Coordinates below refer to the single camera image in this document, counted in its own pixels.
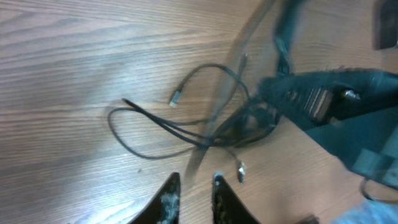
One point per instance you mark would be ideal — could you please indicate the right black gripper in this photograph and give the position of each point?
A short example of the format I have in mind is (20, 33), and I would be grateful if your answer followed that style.
(361, 99)

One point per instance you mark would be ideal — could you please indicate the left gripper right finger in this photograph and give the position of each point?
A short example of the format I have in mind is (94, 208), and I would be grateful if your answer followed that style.
(226, 205)

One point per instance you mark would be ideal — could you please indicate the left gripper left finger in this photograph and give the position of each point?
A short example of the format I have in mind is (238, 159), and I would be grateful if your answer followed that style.
(164, 207)

